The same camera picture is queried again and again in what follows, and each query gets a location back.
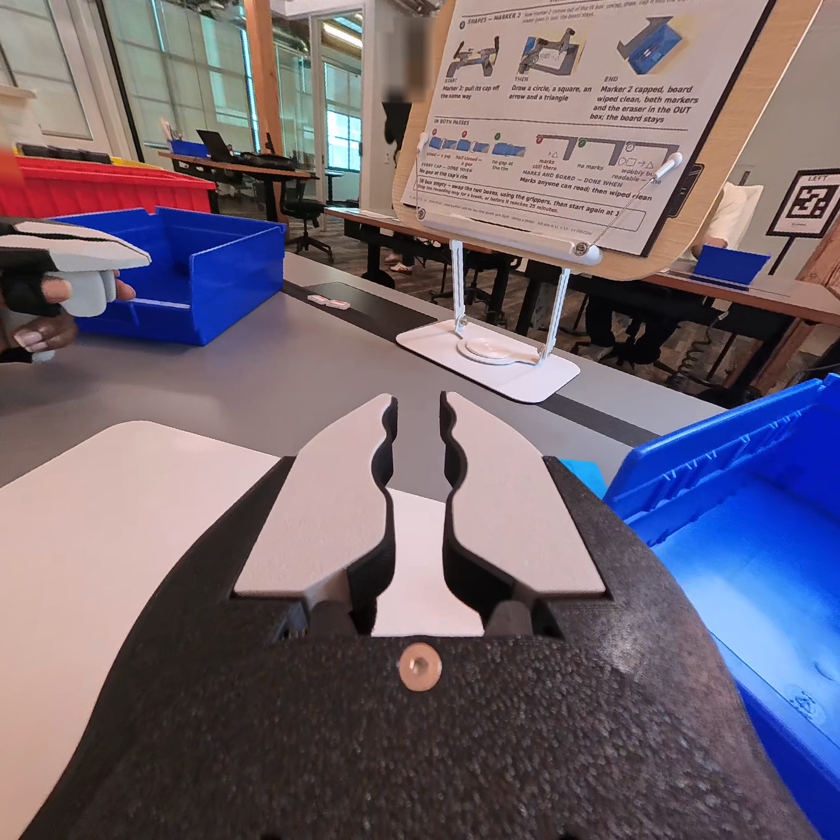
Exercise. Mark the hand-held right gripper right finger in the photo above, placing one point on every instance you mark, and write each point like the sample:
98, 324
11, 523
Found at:
525, 525

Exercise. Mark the black laptop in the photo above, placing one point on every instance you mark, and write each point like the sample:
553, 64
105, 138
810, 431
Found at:
217, 147

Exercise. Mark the wooden desk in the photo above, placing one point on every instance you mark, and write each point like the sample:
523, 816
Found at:
735, 292

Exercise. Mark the white stand with round base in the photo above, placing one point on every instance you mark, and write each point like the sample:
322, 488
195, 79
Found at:
505, 344

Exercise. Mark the small white object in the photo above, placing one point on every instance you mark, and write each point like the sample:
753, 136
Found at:
328, 303

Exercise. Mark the blue open-front storage bin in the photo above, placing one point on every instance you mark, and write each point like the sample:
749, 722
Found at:
197, 282

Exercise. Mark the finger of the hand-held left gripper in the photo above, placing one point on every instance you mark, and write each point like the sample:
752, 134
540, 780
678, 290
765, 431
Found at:
66, 230
112, 259

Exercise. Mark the red storage bin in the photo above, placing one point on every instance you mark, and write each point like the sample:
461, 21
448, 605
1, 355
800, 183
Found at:
105, 184

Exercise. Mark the black framed sign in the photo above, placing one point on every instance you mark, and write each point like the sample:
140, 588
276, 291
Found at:
803, 204

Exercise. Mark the white paper sign board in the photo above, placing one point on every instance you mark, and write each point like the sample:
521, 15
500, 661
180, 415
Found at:
591, 118

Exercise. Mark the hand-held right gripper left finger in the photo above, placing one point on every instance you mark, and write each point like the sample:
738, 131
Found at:
309, 525

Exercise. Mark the person's left hand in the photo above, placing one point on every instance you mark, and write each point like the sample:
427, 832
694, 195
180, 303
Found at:
40, 328

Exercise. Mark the blue whiteboard eraser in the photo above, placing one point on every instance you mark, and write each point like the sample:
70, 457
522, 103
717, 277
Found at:
586, 477

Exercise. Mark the shallow blue bin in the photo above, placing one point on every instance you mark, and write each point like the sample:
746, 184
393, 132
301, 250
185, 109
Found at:
730, 265

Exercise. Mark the office desk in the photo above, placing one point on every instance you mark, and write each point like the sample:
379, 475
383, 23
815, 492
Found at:
250, 167

